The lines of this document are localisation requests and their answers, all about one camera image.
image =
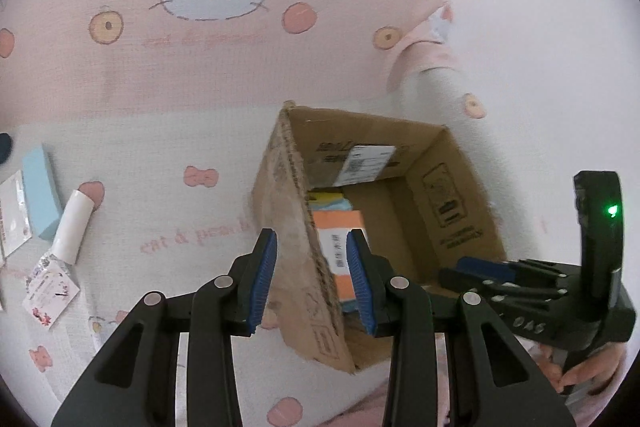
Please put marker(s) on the brown cardboard box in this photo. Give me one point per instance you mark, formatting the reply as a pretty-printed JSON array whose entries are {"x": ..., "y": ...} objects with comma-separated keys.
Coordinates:
[{"x": 422, "y": 207}]

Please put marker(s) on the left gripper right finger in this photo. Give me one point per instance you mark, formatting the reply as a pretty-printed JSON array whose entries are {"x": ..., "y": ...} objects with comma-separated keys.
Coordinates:
[{"x": 458, "y": 345}]

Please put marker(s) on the white paper roll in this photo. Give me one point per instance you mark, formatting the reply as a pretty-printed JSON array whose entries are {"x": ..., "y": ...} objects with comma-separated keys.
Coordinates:
[{"x": 72, "y": 227}]

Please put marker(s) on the white card sleeve upper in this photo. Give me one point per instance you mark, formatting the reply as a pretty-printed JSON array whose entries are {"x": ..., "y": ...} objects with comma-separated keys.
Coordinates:
[{"x": 15, "y": 225}]

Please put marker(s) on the dark navy oval case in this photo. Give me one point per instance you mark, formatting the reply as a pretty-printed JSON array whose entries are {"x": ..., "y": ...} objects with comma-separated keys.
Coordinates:
[{"x": 6, "y": 147}]

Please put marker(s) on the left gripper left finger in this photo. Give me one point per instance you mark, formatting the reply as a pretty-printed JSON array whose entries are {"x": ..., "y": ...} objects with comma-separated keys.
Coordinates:
[{"x": 132, "y": 381}]

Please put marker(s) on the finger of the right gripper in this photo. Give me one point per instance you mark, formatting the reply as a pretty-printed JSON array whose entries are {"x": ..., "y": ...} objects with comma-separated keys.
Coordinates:
[
  {"x": 528, "y": 271},
  {"x": 461, "y": 282}
]

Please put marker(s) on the orange white tissue pack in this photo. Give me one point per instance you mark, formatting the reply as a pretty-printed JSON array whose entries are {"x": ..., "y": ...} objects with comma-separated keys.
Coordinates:
[{"x": 332, "y": 228}]

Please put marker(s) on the floral card in sleeve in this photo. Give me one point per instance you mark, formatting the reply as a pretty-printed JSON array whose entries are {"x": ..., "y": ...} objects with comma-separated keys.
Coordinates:
[{"x": 50, "y": 289}]

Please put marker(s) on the person's hand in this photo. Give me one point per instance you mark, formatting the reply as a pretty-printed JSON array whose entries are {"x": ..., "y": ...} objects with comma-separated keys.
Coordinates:
[{"x": 598, "y": 369}]

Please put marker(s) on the pink hello kitty bedsheet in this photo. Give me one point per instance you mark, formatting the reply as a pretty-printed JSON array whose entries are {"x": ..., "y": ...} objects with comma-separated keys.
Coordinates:
[{"x": 160, "y": 110}]

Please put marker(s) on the light blue box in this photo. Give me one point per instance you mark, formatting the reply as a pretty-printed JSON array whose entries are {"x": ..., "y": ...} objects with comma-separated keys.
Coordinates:
[{"x": 42, "y": 201}]

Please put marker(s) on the baby wipes pack blue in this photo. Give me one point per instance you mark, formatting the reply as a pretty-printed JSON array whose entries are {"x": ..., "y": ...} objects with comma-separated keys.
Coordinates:
[{"x": 328, "y": 201}]

